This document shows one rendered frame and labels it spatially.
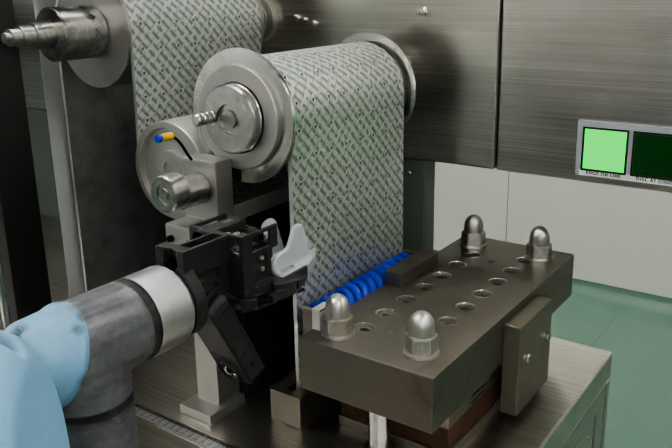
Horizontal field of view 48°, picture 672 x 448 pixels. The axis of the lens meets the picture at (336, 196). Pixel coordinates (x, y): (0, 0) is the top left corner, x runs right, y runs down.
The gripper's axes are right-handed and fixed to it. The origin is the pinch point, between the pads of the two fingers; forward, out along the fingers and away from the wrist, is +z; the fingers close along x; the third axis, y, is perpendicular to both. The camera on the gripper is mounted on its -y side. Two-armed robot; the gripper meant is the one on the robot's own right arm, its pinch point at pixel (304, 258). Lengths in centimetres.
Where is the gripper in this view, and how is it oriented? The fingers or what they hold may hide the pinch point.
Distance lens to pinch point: 86.1
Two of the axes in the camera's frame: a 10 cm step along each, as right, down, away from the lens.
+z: 5.8, -2.3, 7.8
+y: -0.2, -9.6, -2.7
